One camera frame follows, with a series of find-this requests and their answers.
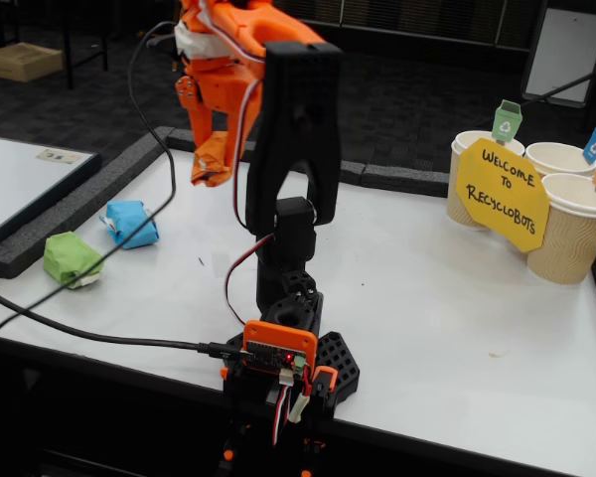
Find orange controller board housing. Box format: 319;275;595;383
241;320;319;375

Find brown cardboard box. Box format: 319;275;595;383
0;42;65;83

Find yellow handwritten welcome sign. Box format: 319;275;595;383
455;137;551;253

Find blue paper ball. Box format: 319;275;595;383
98;200;160;250

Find thin black camera cable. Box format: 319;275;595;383
0;20;180;338

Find green crumpled paper ball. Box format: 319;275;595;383
43;231;105;291

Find red white black servo wire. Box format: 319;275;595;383
201;0;279;329
270;385;295;448

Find black metal table frame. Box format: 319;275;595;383
59;0;110;91

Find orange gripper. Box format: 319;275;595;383
176;57;265;169

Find thick black USB cable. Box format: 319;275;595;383
0;280;252;362

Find orange paper ball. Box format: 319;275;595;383
191;129;234;189

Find beige ripple paper cup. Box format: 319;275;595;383
526;172;596;286
524;141;596;178
445;129;527;233

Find blue recycling bin sign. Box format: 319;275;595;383
582;119;596;165

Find black framed whiteboard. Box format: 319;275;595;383
0;132;102;257

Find short dark grey foam strip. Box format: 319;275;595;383
361;162;451;199

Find standing white display board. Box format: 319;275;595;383
521;7;596;108

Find green recycling bin sign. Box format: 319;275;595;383
491;98;523;145

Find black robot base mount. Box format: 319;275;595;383
220;330;362;477

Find small paper label sticker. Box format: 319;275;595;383
35;147;83;165

